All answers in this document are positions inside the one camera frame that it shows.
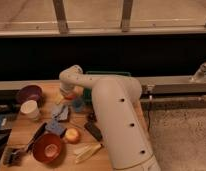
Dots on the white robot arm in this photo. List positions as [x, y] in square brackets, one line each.
[114, 98]

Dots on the white plastic cup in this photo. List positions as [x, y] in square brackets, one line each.
[30, 109]

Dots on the green plastic tray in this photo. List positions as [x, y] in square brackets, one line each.
[87, 92]

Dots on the black rectangular block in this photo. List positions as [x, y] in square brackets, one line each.
[93, 130]

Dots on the purple bowl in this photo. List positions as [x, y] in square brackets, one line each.
[30, 92]

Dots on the red yellow apple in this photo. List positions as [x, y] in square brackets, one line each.
[72, 135]

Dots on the yellow corn cob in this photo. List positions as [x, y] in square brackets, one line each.
[86, 152]

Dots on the dark purple grapes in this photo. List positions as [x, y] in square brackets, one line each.
[91, 117]

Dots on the red orange bowl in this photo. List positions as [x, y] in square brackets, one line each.
[47, 148]

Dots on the blue sponge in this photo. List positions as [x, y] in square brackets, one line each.
[55, 127]

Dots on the blue grey cloth piece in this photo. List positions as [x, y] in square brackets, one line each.
[60, 112]

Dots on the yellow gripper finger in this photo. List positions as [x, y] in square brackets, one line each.
[59, 99]

